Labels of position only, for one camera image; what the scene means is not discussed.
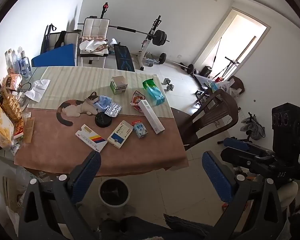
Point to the grey clothes pile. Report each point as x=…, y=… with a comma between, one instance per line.
x=253, y=128

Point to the golden textured bottle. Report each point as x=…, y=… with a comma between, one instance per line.
x=12, y=105

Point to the red and white snack wrapper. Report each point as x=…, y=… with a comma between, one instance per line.
x=137, y=101

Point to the doorway frame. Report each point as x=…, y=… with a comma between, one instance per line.
x=233, y=40

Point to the black weight bench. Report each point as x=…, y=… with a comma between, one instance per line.
x=123, y=56

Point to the green and white cardboard box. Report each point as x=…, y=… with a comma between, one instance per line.
x=118, y=86

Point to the white box with colour stripes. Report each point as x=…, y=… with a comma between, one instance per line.
x=90, y=141

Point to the green plastic bag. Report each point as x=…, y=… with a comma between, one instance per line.
x=153, y=92

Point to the orange snack bag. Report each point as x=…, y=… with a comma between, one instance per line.
x=12, y=81

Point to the black stick with red knob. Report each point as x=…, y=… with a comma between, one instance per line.
x=105, y=7

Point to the red and white packet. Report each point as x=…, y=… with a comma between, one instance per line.
x=18, y=131

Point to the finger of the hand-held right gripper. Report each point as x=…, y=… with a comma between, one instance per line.
x=237, y=143
x=242, y=158

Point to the white padded chair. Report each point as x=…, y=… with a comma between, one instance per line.
x=93, y=37

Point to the group of clear bottles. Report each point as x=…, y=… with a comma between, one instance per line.
x=25, y=66

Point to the black tripod stand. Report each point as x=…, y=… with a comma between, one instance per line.
x=230, y=65

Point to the blue face mask pack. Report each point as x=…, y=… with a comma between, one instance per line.
x=102, y=103

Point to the blue and white medicine box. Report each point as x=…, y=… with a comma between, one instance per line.
x=120, y=134

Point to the floor barbell with small plates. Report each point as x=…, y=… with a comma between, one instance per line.
x=176, y=63

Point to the person's right forearm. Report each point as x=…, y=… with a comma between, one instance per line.
x=287, y=194

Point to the beige cloth on chair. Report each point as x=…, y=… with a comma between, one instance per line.
x=92, y=45

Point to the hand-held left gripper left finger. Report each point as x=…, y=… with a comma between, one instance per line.
x=88, y=175

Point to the black round lid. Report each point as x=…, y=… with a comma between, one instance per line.
x=103, y=121

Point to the grey round trash bin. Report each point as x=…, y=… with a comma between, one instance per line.
x=114, y=192

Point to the small blue milk carton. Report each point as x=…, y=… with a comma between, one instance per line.
x=140, y=129

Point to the white plastic bag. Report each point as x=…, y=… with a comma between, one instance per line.
x=225, y=83

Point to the white crumpled tissue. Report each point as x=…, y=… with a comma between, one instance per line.
x=37, y=89

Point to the brown plastic chair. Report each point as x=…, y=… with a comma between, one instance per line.
x=210, y=115

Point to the long white cardboard box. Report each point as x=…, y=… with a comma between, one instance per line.
x=151, y=116

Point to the white barbell rack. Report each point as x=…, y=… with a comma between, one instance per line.
x=150, y=43

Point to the silver blister pack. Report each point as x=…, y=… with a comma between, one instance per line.
x=112, y=110

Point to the clear water bottle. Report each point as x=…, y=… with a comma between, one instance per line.
x=15, y=62

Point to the chrome dumbbell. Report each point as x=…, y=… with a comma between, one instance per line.
x=168, y=83

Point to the black folded frame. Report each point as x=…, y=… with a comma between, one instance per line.
x=48, y=38

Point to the barbell with black plates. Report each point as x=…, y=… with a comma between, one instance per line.
x=158, y=38

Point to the brown wooden stool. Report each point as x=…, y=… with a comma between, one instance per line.
x=237, y=82

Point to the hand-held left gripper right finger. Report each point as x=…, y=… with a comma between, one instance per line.
x=216, y=177

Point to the striped cat print tablecloth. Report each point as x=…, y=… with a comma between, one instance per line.
x=90, y=120

